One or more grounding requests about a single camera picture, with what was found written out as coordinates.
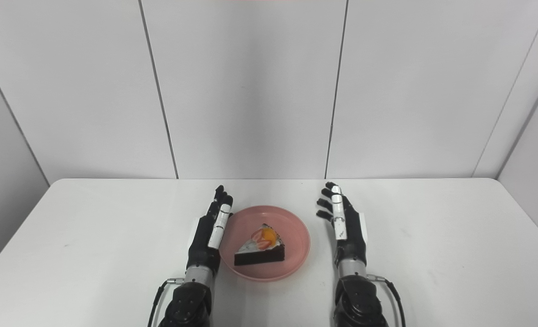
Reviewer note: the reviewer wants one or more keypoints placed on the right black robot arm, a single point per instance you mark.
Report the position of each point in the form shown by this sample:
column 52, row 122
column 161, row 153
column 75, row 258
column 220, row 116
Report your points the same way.
column 357, row 299

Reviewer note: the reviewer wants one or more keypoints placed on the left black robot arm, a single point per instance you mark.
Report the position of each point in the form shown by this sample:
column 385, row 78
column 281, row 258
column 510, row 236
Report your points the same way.
column 189, row 302

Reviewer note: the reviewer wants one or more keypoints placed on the pink round plate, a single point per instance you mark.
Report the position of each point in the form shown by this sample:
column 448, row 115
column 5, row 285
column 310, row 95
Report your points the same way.
column 291, row 245

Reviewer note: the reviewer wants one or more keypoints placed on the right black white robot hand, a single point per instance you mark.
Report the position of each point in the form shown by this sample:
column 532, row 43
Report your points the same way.
column 348, row 231

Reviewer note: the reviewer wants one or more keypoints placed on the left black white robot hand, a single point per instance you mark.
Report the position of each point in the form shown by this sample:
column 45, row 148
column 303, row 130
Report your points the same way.
column 205, row 240

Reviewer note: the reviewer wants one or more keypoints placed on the chocolate cake slice with fruit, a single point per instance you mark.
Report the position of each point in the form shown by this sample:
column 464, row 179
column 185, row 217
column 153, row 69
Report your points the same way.
column 260, row 252

